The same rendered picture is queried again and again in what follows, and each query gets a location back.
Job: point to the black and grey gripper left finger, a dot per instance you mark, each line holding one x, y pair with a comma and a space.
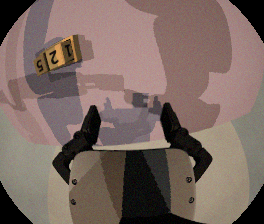
82, 140

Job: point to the yellow cube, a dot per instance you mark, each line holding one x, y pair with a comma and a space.
59, 54
41, 64

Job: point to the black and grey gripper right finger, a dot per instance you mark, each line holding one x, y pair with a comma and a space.
179, 138

